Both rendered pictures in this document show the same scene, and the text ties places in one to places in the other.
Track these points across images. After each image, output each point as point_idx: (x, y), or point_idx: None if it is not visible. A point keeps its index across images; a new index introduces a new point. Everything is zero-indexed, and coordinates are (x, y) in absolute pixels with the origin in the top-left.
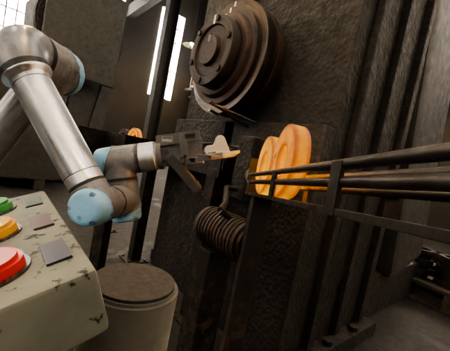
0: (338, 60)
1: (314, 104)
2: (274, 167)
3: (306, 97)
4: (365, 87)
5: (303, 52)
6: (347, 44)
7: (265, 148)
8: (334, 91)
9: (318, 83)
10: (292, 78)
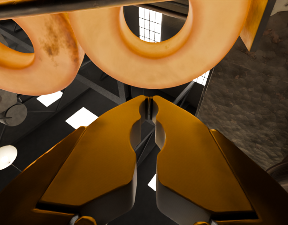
0: (211, 114)
1: (248, 88)
2: (22, 23)
3: (261, 102)
4: (208, 77)
5: (253, 147)
6: (202, 120)
7: (162, 66)
8: (219, 89)
9: (238, 107)
10: (278, 135)
